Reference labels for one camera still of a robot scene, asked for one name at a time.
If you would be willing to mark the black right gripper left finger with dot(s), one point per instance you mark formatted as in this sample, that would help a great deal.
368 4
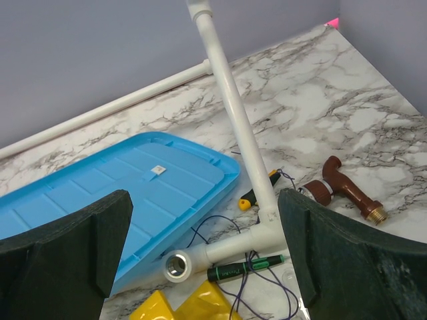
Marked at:
65 269

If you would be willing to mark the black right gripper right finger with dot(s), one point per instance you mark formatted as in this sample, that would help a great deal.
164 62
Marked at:
348 270

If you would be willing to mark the blue plastic bin lid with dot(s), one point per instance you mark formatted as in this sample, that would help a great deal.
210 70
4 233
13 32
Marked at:
172 182

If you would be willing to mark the yellow black screwdriver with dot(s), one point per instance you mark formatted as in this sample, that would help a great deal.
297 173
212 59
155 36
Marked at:
249 200

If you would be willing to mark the yellow test tube rack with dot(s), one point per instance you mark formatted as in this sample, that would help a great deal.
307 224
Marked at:
206 302

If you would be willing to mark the pink tape marker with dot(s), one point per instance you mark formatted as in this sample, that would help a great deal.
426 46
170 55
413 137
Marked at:
333 23

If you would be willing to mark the white PVC pipe frame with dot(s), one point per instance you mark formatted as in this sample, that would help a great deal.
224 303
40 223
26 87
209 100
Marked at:
177 265

